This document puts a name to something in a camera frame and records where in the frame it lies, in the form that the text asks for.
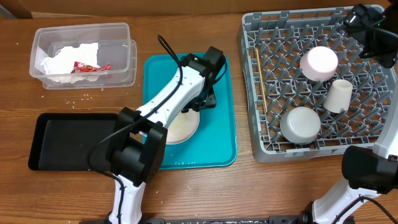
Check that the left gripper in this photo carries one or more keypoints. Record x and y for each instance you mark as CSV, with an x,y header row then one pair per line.
x,y
210,103

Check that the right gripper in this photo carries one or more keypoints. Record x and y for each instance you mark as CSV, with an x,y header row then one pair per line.
x,y
388,56

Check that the large white plate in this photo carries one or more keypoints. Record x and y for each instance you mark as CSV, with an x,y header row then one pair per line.
x,y
183,127

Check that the small pink bowl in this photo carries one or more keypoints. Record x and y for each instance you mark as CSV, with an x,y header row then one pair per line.
x,y
319,64

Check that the white paper cup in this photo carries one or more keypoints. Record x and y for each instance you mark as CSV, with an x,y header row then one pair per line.
x,y
339,96

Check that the gray bowl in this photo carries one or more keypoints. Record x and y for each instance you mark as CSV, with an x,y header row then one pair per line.
x,y
300,125

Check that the gray dishwasher rack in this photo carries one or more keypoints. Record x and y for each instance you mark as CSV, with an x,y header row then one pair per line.
x,y
282,38

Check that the red sauce packet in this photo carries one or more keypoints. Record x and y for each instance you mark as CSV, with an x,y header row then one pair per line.
x,y
80,67

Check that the white napkin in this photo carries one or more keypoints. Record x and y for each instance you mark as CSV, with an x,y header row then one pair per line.
x,y
60,66

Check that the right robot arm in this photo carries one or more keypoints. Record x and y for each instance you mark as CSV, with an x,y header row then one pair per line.
x,y
367,173

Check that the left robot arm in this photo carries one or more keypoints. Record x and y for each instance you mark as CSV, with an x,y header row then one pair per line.
x,y
136,151

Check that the clear plastic waste bin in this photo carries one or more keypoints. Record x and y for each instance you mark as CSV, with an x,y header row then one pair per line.
x,y
115,48

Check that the teal serving tray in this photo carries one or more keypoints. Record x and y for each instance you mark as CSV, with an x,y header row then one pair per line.
x,y
214,142

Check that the black rectangular tray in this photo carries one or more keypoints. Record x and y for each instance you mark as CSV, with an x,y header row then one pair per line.
x,y
62,141

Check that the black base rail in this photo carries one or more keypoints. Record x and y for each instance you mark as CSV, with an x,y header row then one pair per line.
x,y
270,220

